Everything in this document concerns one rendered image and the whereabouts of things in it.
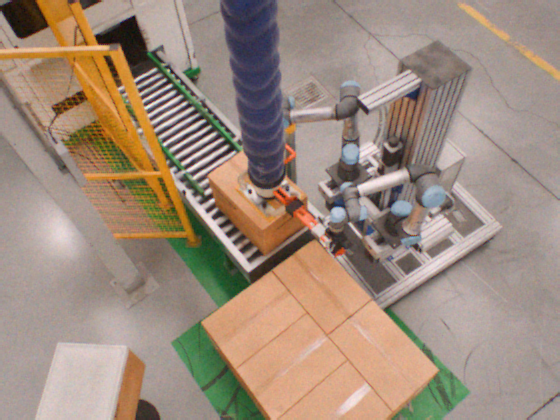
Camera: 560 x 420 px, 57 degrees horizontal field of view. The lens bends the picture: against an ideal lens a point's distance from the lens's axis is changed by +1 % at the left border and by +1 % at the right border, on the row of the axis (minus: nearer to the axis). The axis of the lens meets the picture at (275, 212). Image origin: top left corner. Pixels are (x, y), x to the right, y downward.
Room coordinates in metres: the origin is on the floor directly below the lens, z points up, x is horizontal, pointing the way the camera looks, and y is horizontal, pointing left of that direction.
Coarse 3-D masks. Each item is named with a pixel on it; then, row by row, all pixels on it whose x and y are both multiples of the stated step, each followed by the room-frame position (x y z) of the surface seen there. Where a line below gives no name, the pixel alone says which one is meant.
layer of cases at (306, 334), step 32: (320, 256) 1.59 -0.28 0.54; (256, 288) 1.40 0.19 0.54; (288, 288) 1.37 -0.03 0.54; (320, 288) 1.35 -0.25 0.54; (352, 288) 1.33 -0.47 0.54; (224, 320) 1.19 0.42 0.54; (256, 320) 1.17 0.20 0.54; (288, 320) 1.15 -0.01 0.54; (320, 320) 1.12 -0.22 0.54; (352, 320) 1.10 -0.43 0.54; (384, 320) 1.08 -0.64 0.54; (224, 352) 0.98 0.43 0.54; (256, 352) 0.96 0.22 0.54; (288, 352) 0.94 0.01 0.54; (320, 352) 0.91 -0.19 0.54; (352, 352) 0.89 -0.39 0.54; (384, 352) 0.87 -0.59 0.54; (416, 352) 0.85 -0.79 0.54; (256, 384) 0.76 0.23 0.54; (288, 384) 0.74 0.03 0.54; (320, 384) 0.72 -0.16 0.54; (352, 384) 0.70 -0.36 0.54; (384, 384) 0.68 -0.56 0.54; (416, 384) 0.66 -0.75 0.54; (288, 416) 0.55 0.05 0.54; (320, 416) 0.53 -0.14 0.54; (352, 416) 0.52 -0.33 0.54; (384, 416) 0.50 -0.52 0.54
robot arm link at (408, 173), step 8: (408, 168) 1.50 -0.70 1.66; (416, 168) 1.49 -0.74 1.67; (424, 168) 1.47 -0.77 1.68; (384, 176) 1.49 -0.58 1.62; (392, 176) 1.48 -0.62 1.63; (400, 176) 1.47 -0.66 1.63; (408, 176) 1.46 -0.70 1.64; (416, 176) 1.45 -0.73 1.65; (344, 184) 1.50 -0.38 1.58; (352, 184) 1.50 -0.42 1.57; (360, 184) 1.48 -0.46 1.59; (368, 184) 1.46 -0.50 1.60; (376, 184) 1.46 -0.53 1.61; (384, 184) 1.45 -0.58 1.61; (392, 184) 1.45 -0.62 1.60; (344, 192) 1.45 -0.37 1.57; (352, 192) 1.44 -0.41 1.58; (360, 192) 1.43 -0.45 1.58; (368, 192) 1.43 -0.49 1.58; (376, 192) 1.44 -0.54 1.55; (344, 200) 1.41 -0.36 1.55
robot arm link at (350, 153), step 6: (348, 144) 2.00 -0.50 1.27; (354, 144) 1.99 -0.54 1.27; (342, 150) 1.96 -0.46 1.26; (348, 150) 1.95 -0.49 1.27; (354, 150) 1.95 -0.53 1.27; (342, 156) 1.93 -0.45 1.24; (348, 156) 1.91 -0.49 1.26; (354, 156) 1.91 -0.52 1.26; (342, 162) 1.92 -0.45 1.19; (348, 162) 1.89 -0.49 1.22; (354, 162) 1.89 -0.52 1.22; (348, 168) 1.89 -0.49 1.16; (354, 168) 1.89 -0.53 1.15
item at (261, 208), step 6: (246, 180) 1.90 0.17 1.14; (240, 186) 1.85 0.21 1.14; (252, 186) 1.85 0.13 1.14; (240, 192) 1.81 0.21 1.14; (246, 192) 1.80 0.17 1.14; (252, 192) 1.79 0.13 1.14; (246, 198) 1.76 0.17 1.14; (252, 204) 1.71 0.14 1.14; (258, 204) 1.70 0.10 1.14; (264, 204) 1.68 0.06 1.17; (270, 204) 1.70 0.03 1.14; (258, 210) 1.66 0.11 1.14; (264, 210) 1.65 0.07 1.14; (264, 216) 1.61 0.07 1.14; (270, 216) 1.61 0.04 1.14
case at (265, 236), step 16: (240, 160) 2.20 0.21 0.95; (208, 176) 2.10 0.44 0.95; (224, 176) 2.08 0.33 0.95; (224, 192) 1.95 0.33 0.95; (304, 192) 1.88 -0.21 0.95; (224, 208) 2.00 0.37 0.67; (240, 208) 1.81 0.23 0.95; (240, 224) 1.84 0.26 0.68; (256, 224) 1.67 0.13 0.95; (272, 224) 1.67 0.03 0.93; (288, 224) 1.75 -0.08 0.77; (304, 224) 1.83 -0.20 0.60; (256, 240) 1.70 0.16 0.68; (272, 240) 1.66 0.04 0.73
